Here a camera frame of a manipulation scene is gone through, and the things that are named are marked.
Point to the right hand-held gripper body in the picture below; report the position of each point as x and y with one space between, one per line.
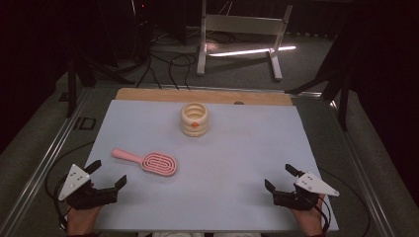
313 184

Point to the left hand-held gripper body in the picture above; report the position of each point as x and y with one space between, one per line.
76 184

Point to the pink hairbrush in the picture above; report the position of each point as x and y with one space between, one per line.
158 163

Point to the person's left hand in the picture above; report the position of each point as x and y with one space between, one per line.
81 220

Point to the person's right hand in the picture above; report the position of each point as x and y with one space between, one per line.
309 221

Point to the white table sheet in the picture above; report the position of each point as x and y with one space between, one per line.
230 164

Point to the black tripod stand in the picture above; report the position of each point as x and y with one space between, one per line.
71 85
342 92

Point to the white metal stand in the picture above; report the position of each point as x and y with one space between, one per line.
243 24

